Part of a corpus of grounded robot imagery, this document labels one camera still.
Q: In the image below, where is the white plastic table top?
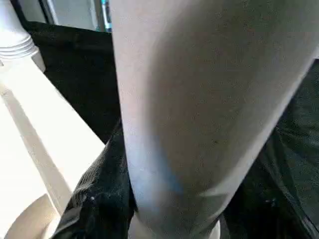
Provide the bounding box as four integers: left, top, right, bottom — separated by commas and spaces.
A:
0, 47, 106, 239

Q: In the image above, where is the white plastic table leg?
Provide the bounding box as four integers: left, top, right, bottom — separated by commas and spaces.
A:
109, 0, 319, 239
0, 0, 39, 61

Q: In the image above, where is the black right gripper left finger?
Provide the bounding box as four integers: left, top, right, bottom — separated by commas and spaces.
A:
50, 122, 138, 239

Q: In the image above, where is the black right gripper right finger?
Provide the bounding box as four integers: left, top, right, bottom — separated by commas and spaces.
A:
219, 154, 319, 239

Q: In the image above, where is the black table mat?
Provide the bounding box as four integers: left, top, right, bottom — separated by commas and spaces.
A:
20, 20, 319, 239

